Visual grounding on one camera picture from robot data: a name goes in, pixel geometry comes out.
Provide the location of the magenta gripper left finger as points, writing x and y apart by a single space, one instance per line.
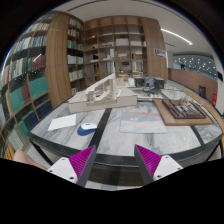
75 169

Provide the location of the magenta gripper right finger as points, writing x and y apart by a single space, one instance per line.
153 166

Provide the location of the grey patterned mouse pad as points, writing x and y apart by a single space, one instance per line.
142 123

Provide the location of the white paper sheet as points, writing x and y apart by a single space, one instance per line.
62 122

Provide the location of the brown wooden architectural model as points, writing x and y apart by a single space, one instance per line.
176 113

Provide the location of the white architectural building model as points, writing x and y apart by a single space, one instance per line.
110 92

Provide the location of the dark grey architectural model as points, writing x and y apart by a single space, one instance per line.
149 82

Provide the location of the red fire extinguisher box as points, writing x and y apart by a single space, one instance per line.
214 99

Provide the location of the wooden bookshelf with books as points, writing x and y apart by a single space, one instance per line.
44 68

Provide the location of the wooden display shelf unit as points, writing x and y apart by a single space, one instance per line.
125 45

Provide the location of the long ceiling light strip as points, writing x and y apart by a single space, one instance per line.
170 35

